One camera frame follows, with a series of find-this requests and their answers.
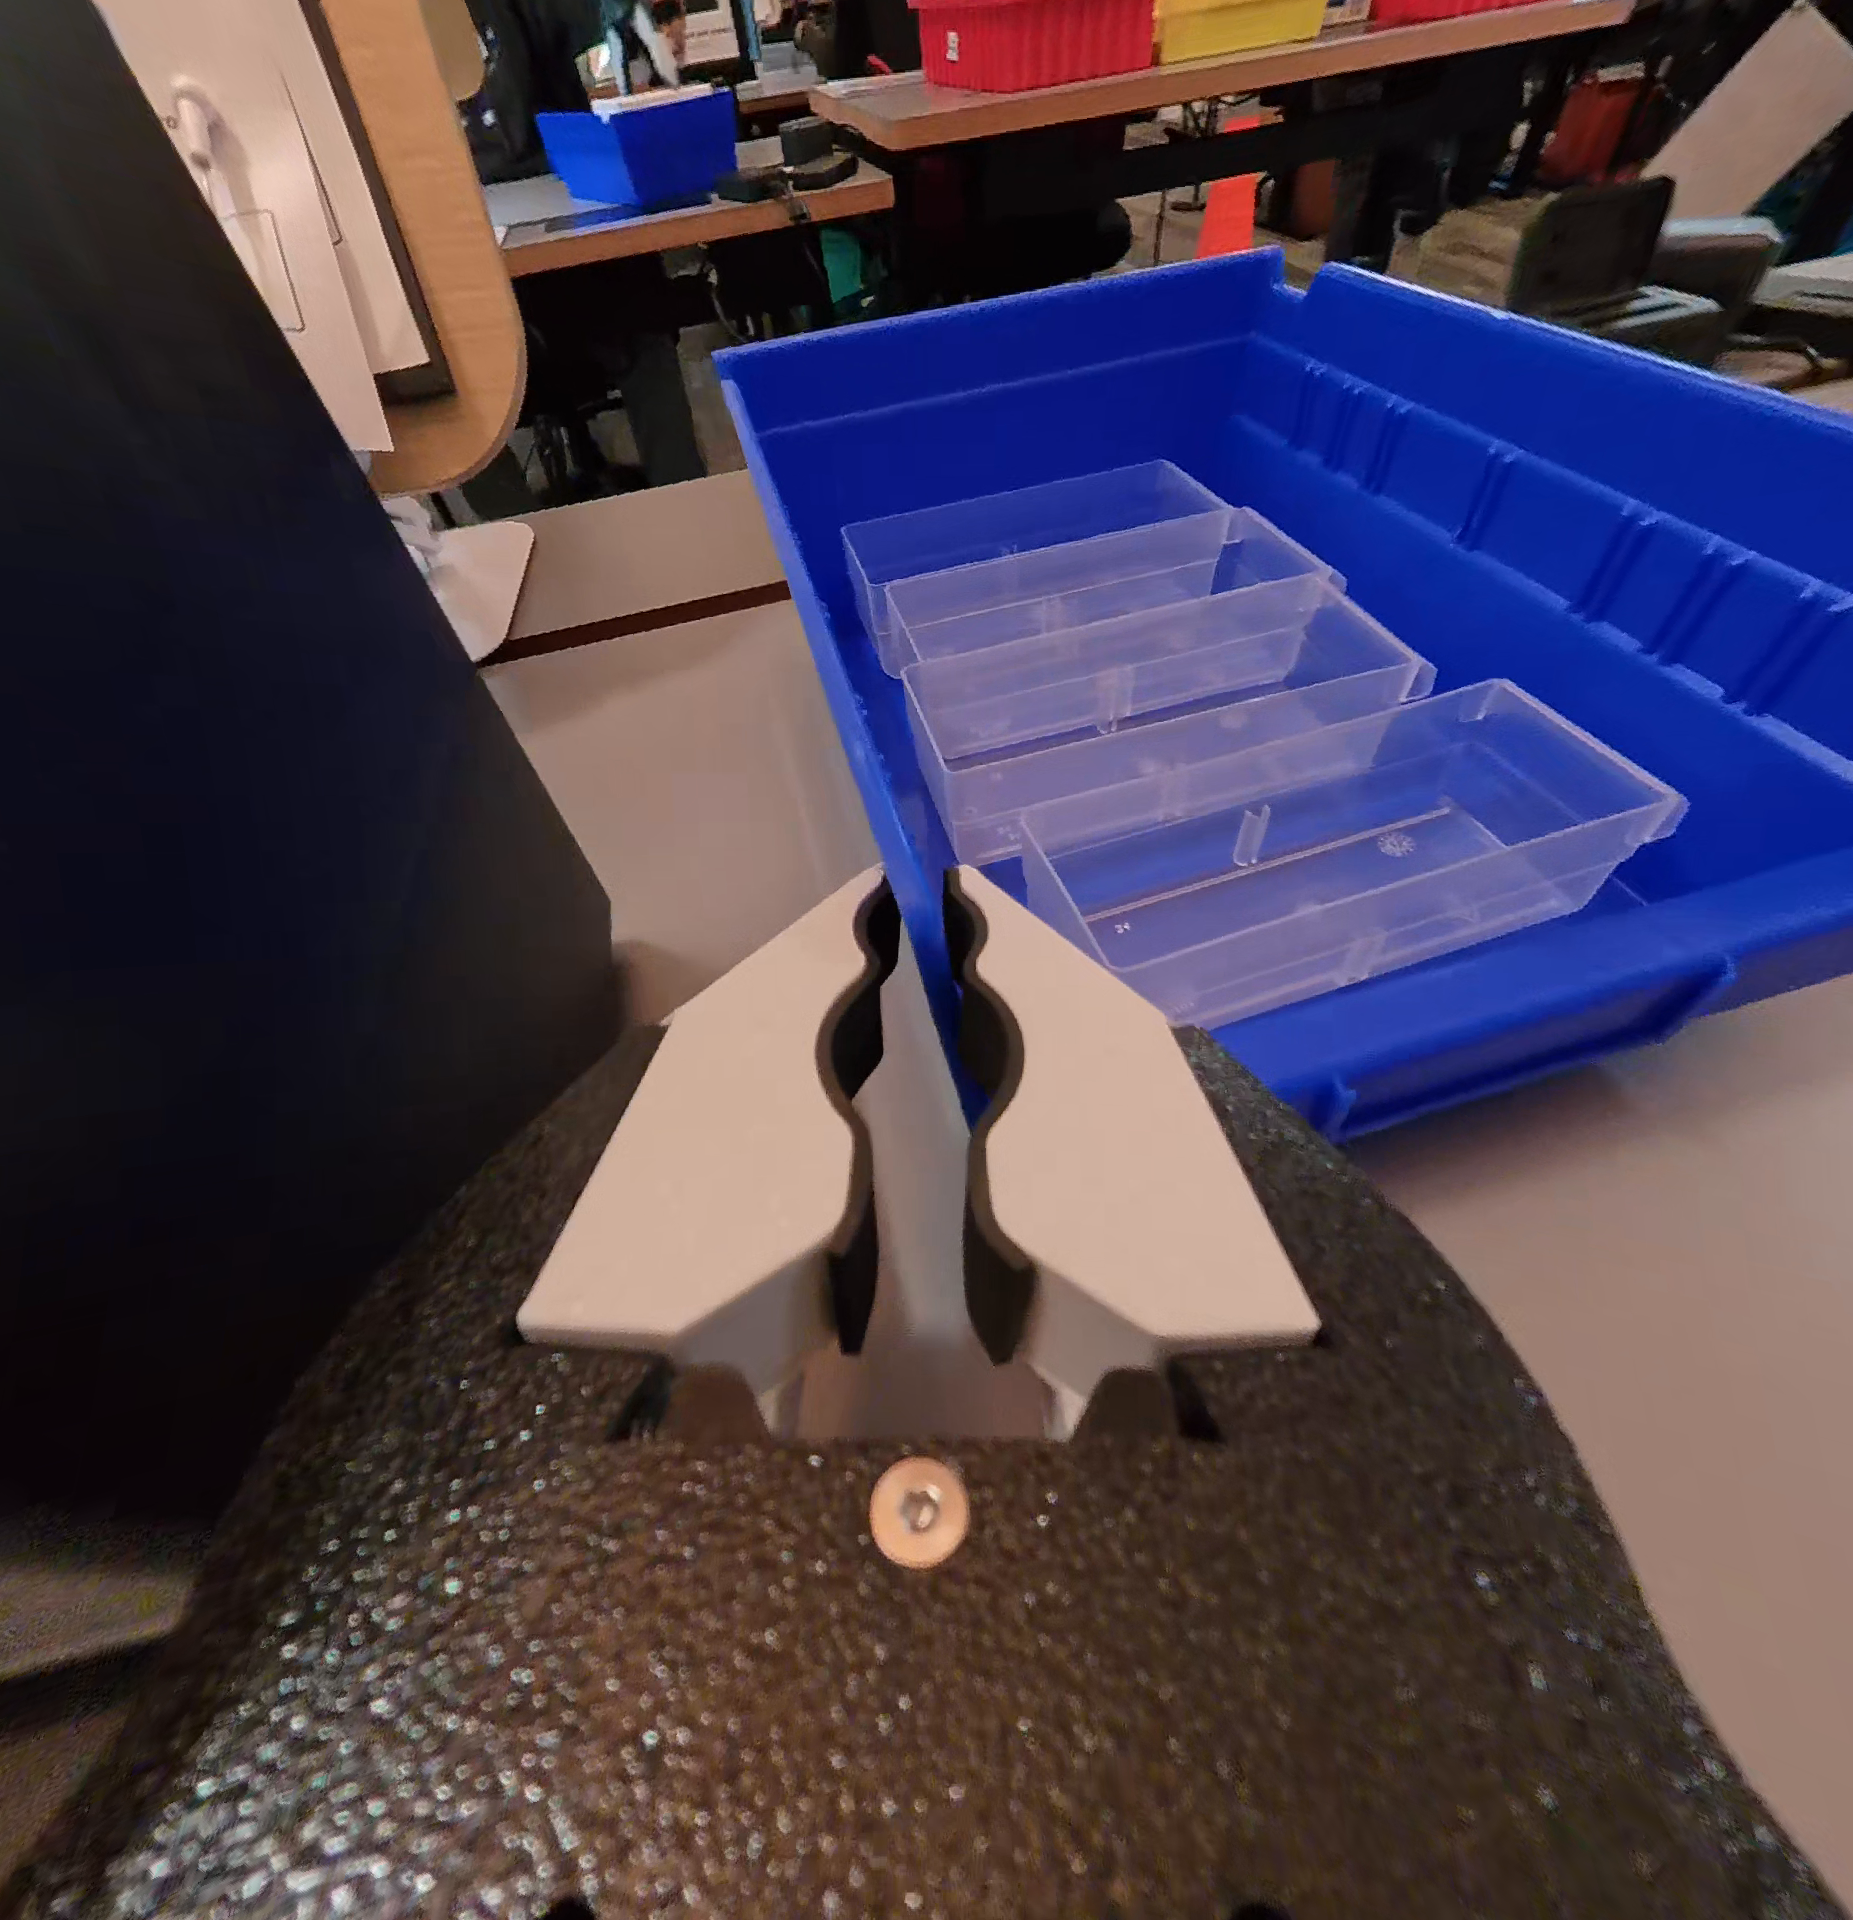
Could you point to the small blue bin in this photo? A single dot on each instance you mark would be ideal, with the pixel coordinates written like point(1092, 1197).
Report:
point(641, 151)

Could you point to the black drawer cabinet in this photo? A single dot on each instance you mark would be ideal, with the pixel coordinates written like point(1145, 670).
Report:
point(191, 750)

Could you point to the orange cone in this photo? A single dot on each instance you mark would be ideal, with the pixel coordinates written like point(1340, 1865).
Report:
point(1231, 216)

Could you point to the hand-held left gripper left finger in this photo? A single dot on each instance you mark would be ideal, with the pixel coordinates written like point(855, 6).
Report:
point(686, 1201)

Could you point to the large shallow blue bin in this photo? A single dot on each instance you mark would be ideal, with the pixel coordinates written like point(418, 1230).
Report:
point(1465, 495)

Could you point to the white instruction sheet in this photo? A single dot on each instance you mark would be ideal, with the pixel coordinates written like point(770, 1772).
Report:
point(311, 226)

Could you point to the clear plastic drawer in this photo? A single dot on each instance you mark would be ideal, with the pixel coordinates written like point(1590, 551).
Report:
point(1165, 750)
point(1240, 579)
point(1315, 901)
point(1047, 525)

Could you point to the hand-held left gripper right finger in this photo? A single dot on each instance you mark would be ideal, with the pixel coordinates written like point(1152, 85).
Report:
point(1152, 1201)

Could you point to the red basket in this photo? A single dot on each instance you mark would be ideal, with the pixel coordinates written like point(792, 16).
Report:
point(1030, 45)
point(1436, 10)

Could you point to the long wooden-edged table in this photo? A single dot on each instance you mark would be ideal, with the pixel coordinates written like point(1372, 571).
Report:
point(1015, 112)

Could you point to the white board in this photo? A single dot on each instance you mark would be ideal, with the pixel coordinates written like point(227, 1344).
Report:
point(1766, 120)

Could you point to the black charger box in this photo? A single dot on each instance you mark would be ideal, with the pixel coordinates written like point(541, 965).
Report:
point(814, 158)

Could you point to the background desk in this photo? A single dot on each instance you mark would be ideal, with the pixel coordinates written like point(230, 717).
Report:
point(641, 226)

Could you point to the yellow basket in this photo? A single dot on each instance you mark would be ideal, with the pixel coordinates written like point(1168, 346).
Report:
point(1240, 27)

